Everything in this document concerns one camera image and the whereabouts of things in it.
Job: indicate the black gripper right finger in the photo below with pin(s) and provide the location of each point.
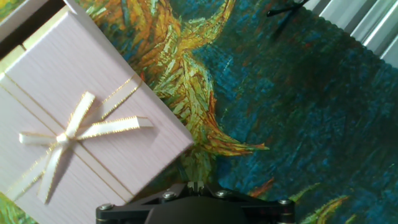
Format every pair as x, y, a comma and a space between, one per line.
270, 213

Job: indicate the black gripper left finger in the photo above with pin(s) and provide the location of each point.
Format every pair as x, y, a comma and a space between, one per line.
124, 213

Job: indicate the pink casing with bow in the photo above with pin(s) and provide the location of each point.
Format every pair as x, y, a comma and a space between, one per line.
109, 155

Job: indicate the pink inner gift box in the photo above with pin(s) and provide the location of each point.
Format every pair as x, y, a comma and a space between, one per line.
18, 15

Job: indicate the sunflower painting print cloth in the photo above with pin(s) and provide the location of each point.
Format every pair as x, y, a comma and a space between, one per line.
295, 109

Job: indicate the beige cardboard insert block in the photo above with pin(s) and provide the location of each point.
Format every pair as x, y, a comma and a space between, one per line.
43, 29
11, 59

